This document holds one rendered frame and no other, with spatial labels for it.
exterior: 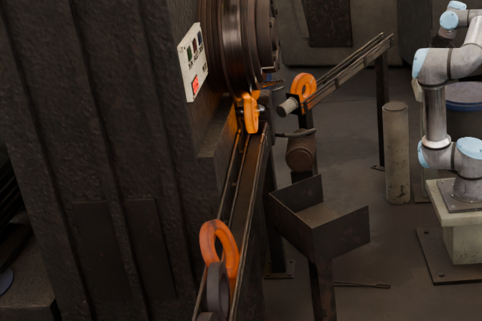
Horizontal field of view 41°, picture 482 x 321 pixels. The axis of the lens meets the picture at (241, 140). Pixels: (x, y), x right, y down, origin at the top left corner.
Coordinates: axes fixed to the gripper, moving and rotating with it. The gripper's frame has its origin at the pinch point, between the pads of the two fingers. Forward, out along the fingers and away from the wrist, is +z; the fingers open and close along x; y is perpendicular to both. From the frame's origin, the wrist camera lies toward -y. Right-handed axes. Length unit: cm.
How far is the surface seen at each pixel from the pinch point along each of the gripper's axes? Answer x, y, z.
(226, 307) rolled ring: 149, 69, 31
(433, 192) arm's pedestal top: 42, -6, 36
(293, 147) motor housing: 37, 56, 35
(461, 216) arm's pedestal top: 61, -14, 33
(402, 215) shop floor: 12, -6, 68
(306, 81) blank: 14, 57, 12
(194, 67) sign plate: 99, 97, -16
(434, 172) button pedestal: -3, -17, 48
